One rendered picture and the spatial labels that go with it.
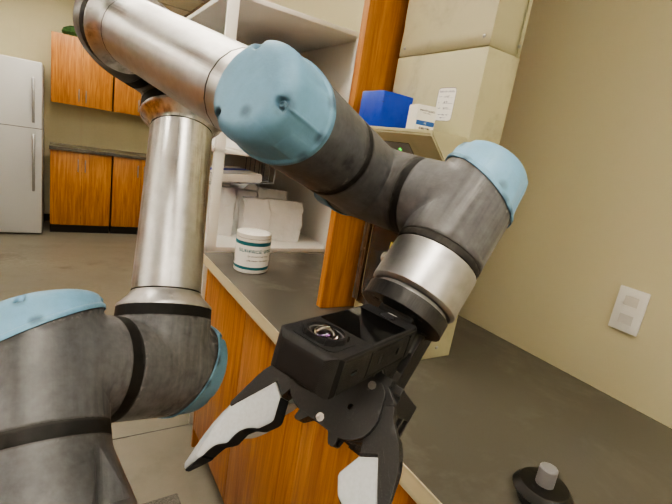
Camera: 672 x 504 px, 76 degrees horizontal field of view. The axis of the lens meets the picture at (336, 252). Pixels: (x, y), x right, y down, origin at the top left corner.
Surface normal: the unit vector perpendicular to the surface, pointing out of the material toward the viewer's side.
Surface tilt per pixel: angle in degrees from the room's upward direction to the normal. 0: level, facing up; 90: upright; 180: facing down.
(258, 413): 52
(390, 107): 90
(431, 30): 90
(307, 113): 98
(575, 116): 90
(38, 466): 27
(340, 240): 90
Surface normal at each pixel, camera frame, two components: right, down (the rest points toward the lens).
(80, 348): 0.82, -0.43
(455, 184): -0.34, -0.51
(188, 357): 0.83, -0.19
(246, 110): -0.51, -0.22
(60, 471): 0.54, -0.72
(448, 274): 0.33, -0.11
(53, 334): 0.63, -0.47
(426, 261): -0.14, -0.42
